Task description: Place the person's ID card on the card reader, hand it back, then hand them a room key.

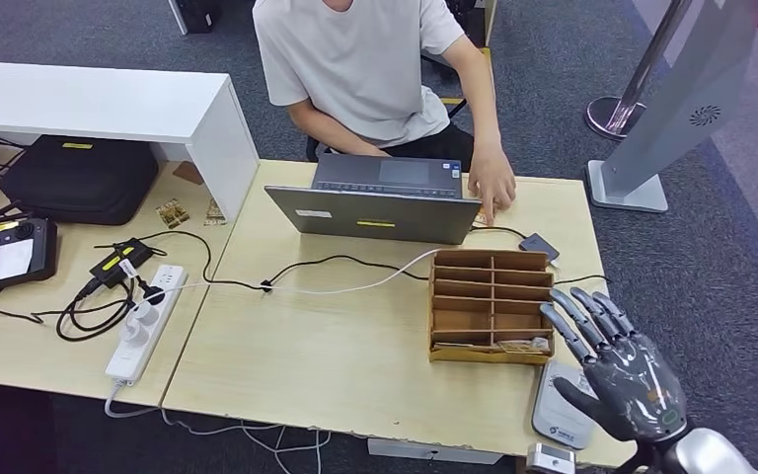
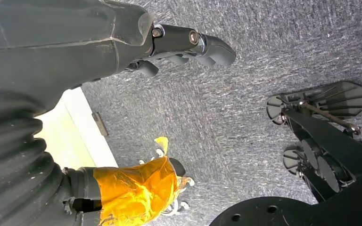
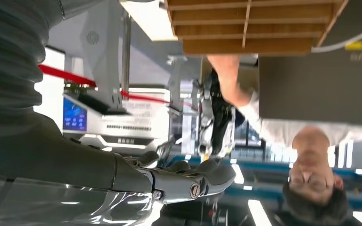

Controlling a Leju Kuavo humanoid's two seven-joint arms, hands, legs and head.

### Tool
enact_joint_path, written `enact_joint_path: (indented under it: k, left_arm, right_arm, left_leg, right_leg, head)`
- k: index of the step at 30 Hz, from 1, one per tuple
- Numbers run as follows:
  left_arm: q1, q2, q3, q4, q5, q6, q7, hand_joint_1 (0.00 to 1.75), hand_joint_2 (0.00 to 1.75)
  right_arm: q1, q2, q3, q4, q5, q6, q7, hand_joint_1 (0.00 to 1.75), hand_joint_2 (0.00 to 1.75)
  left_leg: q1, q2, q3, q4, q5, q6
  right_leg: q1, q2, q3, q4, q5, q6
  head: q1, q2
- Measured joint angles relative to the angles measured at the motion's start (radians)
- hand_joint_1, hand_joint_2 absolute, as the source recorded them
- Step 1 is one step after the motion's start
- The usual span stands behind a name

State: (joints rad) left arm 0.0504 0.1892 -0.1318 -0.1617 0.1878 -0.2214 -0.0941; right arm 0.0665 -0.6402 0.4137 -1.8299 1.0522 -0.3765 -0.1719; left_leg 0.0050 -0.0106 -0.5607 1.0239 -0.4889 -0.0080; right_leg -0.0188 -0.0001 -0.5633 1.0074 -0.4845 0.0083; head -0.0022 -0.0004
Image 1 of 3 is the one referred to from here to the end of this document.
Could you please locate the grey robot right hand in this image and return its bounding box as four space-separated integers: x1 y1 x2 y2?
539 287 689 444

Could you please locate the person's left hand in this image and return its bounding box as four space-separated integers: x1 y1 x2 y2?
467 140 519 228

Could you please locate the wooden card organizer box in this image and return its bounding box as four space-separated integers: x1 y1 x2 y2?
426 249 557 366

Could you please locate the person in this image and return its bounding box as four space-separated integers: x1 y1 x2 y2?
251 0 519 228

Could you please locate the small grey hub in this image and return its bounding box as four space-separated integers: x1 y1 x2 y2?
518 232 562 263

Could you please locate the yellow floor tape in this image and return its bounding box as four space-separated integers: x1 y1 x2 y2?
439 46 496 106

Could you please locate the grey laptop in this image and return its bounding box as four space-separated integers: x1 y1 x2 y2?
264 152 484 247

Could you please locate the black office chair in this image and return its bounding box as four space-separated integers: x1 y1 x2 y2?
305 45 479 164

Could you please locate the grey kiosk stand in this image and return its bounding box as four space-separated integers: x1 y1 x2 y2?
584 0 758 214

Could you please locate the brown cardboard tag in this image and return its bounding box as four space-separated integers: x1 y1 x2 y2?
173 160 205 186

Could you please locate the black computer tower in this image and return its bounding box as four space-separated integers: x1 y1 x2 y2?
168 0 218 36

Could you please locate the black plug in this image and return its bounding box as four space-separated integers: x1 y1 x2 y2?
138 278 167 307

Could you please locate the black power adapter yellow label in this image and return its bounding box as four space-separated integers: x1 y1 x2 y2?
89 238 156 290

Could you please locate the white power strip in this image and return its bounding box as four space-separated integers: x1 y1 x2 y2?
104 264 190 386

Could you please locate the white desk shelf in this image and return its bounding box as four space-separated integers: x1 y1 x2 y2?
0 60 261 224

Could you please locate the black carrying case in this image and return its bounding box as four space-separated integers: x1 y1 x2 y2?
0 134 160 227

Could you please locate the black remote controller with screen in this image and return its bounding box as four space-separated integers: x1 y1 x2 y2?
0 204 58 299

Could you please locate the black hub cable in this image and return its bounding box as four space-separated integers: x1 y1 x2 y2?
470 224 529 241

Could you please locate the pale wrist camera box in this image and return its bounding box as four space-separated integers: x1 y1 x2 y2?
526 442 577 474

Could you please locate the short black cable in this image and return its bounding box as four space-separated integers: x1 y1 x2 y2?
552 275 612 287

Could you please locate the silver stanchion post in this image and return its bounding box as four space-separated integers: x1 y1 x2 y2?
584 0 693 142

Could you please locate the long black cable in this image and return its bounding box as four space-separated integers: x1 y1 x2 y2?
93 230 431 294

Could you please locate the white table support bracket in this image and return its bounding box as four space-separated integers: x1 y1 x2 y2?
366 437 503 467

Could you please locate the white power strip cable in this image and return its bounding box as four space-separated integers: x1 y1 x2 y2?
103 381 332 474

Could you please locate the coiled black adapter cable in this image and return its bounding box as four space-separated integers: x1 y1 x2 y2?
31 278 139 344

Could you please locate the black controller cable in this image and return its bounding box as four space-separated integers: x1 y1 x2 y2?
0 289 45 326

